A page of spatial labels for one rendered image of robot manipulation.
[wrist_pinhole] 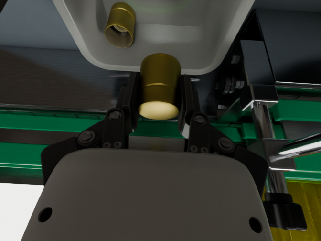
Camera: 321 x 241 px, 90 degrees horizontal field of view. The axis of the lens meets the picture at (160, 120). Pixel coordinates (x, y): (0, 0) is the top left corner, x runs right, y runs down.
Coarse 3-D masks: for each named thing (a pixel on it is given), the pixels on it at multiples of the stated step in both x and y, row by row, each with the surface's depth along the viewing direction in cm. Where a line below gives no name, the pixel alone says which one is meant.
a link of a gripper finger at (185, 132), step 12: (180, 84) 13; (180, 96) 13; (192, 96) 11; (180, 108) 12; (192, 108) 11; (180, 120) 12; (180, 132) 13; (216, 132) 11; (216, 144) 10; (228, 144) 10
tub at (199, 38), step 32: (64, 0) 14; (96, 0) 19; (128, 0) 20; (160, 0) 20; (192, 0) 20; (224, 0) 16; (96, 32) 20; (160, 32) 23; (192, 32) 23; (224, 32) 16; (96, 64) 21; (128, 64) 21; (192, 64) 21
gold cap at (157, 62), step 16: (144, 64) 13; (160, 64) 12; (176, 64) 13; (144, 80) 12; (160, 80) 12; (176, 80) 12; (144, 96) 12; (160, 96) 11; (176, 96) 12; (144, 112) 13; (160, 112) 13; (176, 112) 13
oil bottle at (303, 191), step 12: (288, 180) 26; (300, 180) 26; (264, 192) 29; (300, 192) 25; (312, 192) 25; (300, 204) 24; (312, 204) 24; (312, 216) 24; (276, 228) 26; (312, 228) 23; (276, 240) 26; (288, 240) 24; (300, 240) 23; (312, 240) 23
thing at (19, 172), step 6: (0, 168) 42; (6, 168) 42; (12, 168) 42; (18, 168) 42; (24, 168) 42; (30, 168) 42; (0, 174) 41; (6, 174) 41; (12, 174) 41; (18, 174) 41; (24, 174) 41; (30, 174) 41; (36, 174) 41; (42, 174) 41
